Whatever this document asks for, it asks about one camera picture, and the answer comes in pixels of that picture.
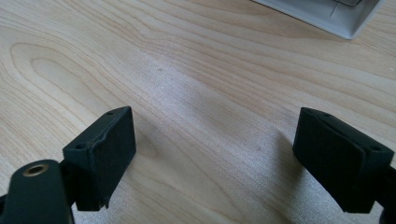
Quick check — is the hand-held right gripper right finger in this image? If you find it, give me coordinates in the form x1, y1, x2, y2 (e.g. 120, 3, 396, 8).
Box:
292, 106, 395, 214

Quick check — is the white plastic box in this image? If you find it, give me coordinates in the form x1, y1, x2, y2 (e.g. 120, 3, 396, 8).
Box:
252, 0, 387, 40

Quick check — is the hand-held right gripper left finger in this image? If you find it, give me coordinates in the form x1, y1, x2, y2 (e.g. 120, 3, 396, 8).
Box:
62, 105, 137, 212

